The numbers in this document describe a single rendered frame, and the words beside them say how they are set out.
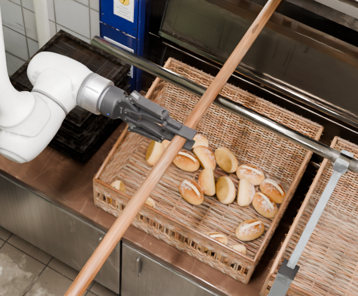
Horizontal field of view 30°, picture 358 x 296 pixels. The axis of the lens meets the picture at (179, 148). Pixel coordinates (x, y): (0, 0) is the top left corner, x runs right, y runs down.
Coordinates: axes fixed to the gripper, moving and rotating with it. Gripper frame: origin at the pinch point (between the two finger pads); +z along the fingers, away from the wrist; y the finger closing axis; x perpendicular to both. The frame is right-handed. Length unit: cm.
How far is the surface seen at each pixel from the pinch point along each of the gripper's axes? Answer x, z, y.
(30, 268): 4, -53, 120
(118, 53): -16.8, -27.4, 2.9
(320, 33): -53, 16, 2
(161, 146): -31, -19, 55
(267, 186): -36, 18, 56
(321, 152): -15.4, 30.8, 2.9
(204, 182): -26, 0, 55
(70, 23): -55, -70, 45
